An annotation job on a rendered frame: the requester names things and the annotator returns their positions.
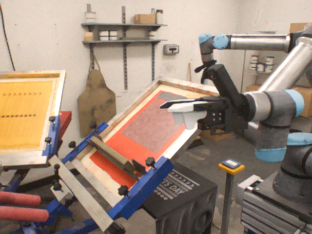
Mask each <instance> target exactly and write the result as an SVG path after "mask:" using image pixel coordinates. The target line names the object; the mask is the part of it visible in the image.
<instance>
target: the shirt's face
mask: <svg viewBox="0 0 312 234"><path fill-rule="evenodd" d="M173 166H174V169H175V170H176V171H178V172H180V173H181V174H183V175H185V176H187V177H188V178H190V179H191V180H193V181H195V182H196V183H198V184H200V185H198V186H196V187H194V188H192V189H191V190H189V191H187V192H185V193H182V194H180V195H178V196H176V197H175V198H173V199H171V200H169V201H165V200H164V199H162V198H161V197H160V196H158V195H157V194H156V193H155V192H152V193H151V194H150V195H149V196H148V198H147V199H146V200H145V201H144V202H143V203H142V204H141V206H143V207H144V208H145V209H146V210H147V211H148V212H149V213H150V214H152V215H153V216H154V217H155V218H156V219H157V217H158V216H160V215H162V214H164V213H166V212H168V211H170V210H172V209H174V208H176V207H177V206H179V205H181V204H183V203H185V202H187V201H189V200H191V199H193V198H194V197H196V196H198V195H200V194H202V193H204V192H206V191H208V190H209V189H211V188H213V187H215V186H216V185H217V184H215V183H213V182H212V181H210V180H209V179H207V178H205V177H203V176H202V175H199V174H197V173H196V172H194V171H193V170H191V169H189V168H187V167H185V166H184V165H181V164H180V163H178V162H176V161H175V162H174V163H173Z"/></svg>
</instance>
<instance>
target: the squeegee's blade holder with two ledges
mask: <svg viewBox="0 0 312 234"><path fill-rule="evenodd" d="M98 151H99V152H100V153H101V154H102V155H103V156H105V157H106V158H107V159H109V160H110V161H111V162H113V163H114V164H115V165H116V166H117V167H119V168H120V169H121V170H123V169H124V167H122V166H121V165H119V164H118V163H117V162H116V161H115V160H113V159H111V158H110V157H109V156H107V154H106V153H104V152H103V151H101V150H100V149H98Z"/></svg>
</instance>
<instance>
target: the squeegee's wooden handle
mask: <svg viewBox="0 0 312 234"><path fill-rule="evenodd" d="M90 140H91V141H92V142H93V143H94V144H95V145H96V146H97V148H98V149H100V150H101V151H103V152H104V153H106V154H107V156H109V157H110V158H111V159H113V160H115V161H116V162H117V163H118V164H119V165H121V166H122V167H124V168H126V169H127V170H129V171H130V172H131V173H133V172H134V171H135V170H136V168H135V167H134V166H133V165H132V164H131V162H130V161H129V160H127V159H126V158H125V157H123V156H122V155H120V154H119V153H118V152H116V151H115V150H113V149H111V148H110V147H109V146H108V145H107V144H105V143H103V142H102V141H100V140H99V139H98V138H97V137H95V136H92V137H91V139H90Z"/></svg>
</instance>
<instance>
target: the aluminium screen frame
mask: <svg viewBox="0 0 312 234"><path fill-rule="evenodd" d="M160 84H163V85H167V86H172V87H176V88H181V89H185V90H187V91H192V92H196V93H201V94H205V95H210V96H219V95H220V94H219V92H218V91H217V88H216V87H213V86H208V85H203V84H198V83H193V82H190V81H185V80H179V79H174V78H167V77H162V76H158V77H157V78H156V79H155V80H154V81H153V82H152V83H150V84H149V85H148V86H147V87H146V88H145V89H143V90H142V92H141V93H140V94H139V95H137V96H136V97H135V98H134V99H133V100H132V101H131V102H130V103H128V104H127V105H126V107H124V108H123V109H122V110H121V111H120V112H118V113H117V115H116V116H115V117H114V118H112V119H111V120H110V121H109V122H108V123H107V124H108V125H109V126H108V127H107V128H106V129H104V131H103V132H102V133H100V134H99V135H100V136H101V137H102V139H103V137H105V136H106V135H107V134H108V133H109V132H110V131H111V130H112V129H113V128H115V127H116V126H117V125H118V124H119V123H120V121H122V120H123V119H124V118H125V117H126V116H127V115H128V114H129V113H131V112H132V111H133V110H134V109H135V108H136V106H138V105H139V104H140V103H141V102H142V101H143V100H144V99H145V98H146V97H147V96H148V95H149V94H150V93H151V92H153V91H154V90H155V89H156V88H157V87H158V86H159V85H160ZM201 132H202V131H201V130H200V129H197V122H196V124H195V127H194V128H193V129H192V130H190V131H189V130H188V131H187V132H186V133H185V134H184V135H183V136H182V137H181V138H180V140H179V141H178V142H177V143H176V144H174V146H173V147H172V148H171V149H170V150H169V151H168V152H167V154H166V155H165V157H168V158H169V159H170V161H171V163H172V164H173V163H174V162H175V161H176V160H177V159H178V158H179V157H180V155H181V154H182V153H183V152H184V151H185V150H186V149H187V148H188V147H189V145H190V144H191V143H192V142H193V141H194V140H195V139H196V137H197V136H198V135H199V134H200V133H201ZM92 148H93V146H91V145H90V144H89V145H88V146H86V147H85V148H84V149H83V150H82V151H81V152H80V153H79V154H78V155H77V156H76V157H75V158H74V159H72V160H71V161H70V162H71V163H72V164H73V166H74V167H75V168H76V169H77V170H78V171H79V172H80V173H81V174H82V175H83V177H84V178H86V179H87V180H88V181H89V183H90V184H91V185H92V186H93V187H94V188H95V189H96V190H97V191H98V192H99V193H100V195H102V196H103V197H104V198H105V199H106V201H107V202H108V203H109V204H110V205H111V206H112V207H114V206H115V205H116V204H117V203H118V202H120V201H119V200H118V199H117V198H116V197H115V196H114V195H113V194H112V193H111V192H110V191H109V190H108V189H107V188H106V187H105V186H104V185H103V184H102V183H101V182H100V181H99V180H98V179H97V178H96V177H95V176H94V175H92V174H91V172H90V171H89V170H88V169H87V168H86V167H84V166H83V164H82V163H81V162H80V160H81V159H82V158H83V157H84V155H85V154H86V153H88V152H89V151H90V150H91V149H92Z"/></svg>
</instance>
